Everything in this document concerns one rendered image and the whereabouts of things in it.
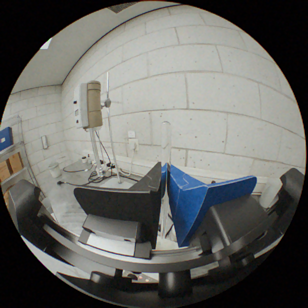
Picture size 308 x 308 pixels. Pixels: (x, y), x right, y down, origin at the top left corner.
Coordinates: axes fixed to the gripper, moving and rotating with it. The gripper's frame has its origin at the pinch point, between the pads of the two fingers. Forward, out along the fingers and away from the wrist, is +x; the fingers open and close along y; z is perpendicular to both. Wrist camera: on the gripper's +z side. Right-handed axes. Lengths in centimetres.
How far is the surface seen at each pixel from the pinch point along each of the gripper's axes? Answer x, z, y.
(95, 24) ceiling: 57, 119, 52
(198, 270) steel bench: -6.9, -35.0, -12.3
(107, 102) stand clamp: 45, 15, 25
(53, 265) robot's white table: -19, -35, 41
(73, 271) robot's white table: -15.0, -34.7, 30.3
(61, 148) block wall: 137, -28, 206
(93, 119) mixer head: 32.5, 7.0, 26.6
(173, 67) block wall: 51, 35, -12
